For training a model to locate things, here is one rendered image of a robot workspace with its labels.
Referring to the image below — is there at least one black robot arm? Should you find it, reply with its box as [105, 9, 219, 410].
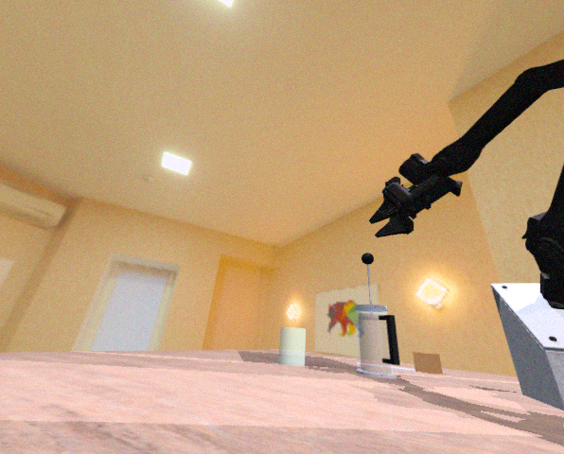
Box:
[398, 59, 564, 309]

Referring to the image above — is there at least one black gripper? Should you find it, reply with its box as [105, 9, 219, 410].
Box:
[369, 183, 435, 237]

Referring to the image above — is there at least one silver french press with black handle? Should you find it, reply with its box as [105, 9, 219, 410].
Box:
[355, 253, 400, 378]

